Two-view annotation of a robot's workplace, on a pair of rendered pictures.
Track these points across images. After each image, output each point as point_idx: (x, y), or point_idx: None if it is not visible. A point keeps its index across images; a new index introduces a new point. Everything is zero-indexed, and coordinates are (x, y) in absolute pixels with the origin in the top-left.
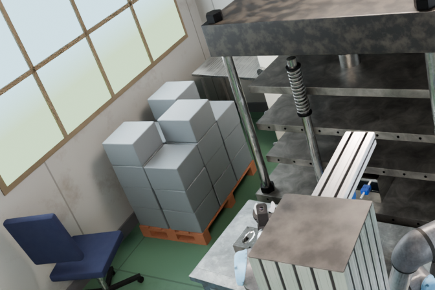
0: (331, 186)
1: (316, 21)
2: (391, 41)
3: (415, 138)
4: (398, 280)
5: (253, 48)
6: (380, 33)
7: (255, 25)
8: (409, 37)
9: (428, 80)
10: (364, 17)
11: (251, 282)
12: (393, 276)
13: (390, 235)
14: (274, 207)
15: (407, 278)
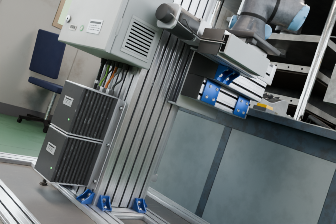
0: None
1: None
2: None
3: (298, 69)
4: None
5: None
6: None
7: None
8: None
9: (327, 18)
10: None
11: None
12: None
13: None
14: None
15: None
